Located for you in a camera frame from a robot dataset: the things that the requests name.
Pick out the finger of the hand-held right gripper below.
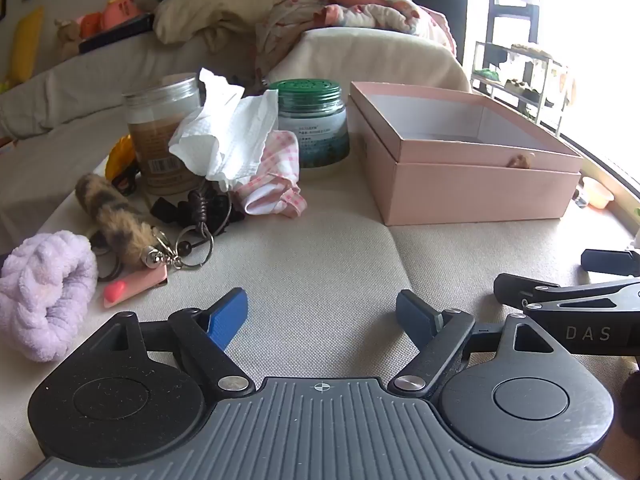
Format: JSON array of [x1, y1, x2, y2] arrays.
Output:
[[580, 248, 640, 277], [493, 273, 640, 312]]

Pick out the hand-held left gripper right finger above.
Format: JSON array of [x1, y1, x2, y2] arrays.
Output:
[[395, 290, 557, 394]]

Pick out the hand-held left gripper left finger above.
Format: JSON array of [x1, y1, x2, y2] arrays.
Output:
[[107, 287, 257, 395]]

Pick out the pink checked cloth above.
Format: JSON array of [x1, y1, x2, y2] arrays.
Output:
[[231, 130, 308, 220]]

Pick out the pink cardboard box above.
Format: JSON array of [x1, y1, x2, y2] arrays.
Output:
[[348, 80, 584, 227]]

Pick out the leopard fur tail keychain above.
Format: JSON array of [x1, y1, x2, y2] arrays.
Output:
[[75, 172, 185, 270]]

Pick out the white paper tissue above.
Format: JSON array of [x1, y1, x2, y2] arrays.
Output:
[[168, 67, 280, 192]]

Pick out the lavender fluffy scrunchie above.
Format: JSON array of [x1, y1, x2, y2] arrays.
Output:
[[0, 230, 99, 364]]

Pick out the beige tablecloth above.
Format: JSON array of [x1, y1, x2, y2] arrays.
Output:
[[0, 125, 640, 411]]

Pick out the clear jar with brown contents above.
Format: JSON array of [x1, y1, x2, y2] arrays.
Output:
[[122, 74, 206, 196]]

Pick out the yellow and black toy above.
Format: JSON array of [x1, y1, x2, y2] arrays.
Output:
[[104, 135, 139, 196]]

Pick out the metal shelf rack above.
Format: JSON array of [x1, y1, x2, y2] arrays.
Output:
[[470, 40, 571, 136]]

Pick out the green lidded jar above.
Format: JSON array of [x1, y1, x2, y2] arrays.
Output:
[[268, 78, 351, 170]]

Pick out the beige sofa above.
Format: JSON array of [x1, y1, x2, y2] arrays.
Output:
[[0, 26, 474, 241]]

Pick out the cream pillow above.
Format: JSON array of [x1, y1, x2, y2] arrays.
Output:
[[152, 0, 284, 56]]

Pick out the black flat tablet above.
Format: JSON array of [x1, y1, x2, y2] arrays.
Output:
[[78, 12, 156, 55]]

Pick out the pink floral blanket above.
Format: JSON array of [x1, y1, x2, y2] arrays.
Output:
[[254, 0, 457, 92]]

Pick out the brown teddy bear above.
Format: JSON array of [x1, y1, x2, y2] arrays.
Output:
[[54, 18, 85, 61]]

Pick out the orange pink plush toy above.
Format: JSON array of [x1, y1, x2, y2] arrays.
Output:
[[79, 0, 143, 40]]

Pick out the yellow pillow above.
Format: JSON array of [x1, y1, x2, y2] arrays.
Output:
[[9, 6, 46, 86]]

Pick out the metal key ring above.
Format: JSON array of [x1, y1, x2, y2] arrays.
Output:
[[175, 224, 215, 271]]

